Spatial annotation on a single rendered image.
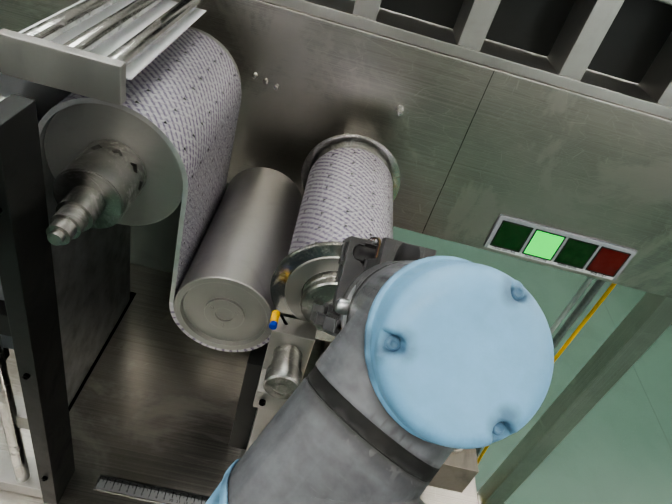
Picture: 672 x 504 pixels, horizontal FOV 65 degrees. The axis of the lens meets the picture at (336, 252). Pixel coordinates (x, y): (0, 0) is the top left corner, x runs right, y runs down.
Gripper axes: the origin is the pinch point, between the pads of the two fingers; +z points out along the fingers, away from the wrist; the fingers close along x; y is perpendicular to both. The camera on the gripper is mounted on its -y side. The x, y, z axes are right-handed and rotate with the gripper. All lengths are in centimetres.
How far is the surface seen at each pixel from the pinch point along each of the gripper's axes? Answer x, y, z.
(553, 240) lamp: -35, 19, 32
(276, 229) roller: 10.3, 7.8, 15.1
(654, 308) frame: -75, 14, 59
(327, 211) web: 4.8, 10.8, 6.3
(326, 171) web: 5.8, 16.9, 14.6
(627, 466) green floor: -143, -41, 147
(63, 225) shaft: 26.3, 2.4, -9.8
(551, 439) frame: -78, -27, 93
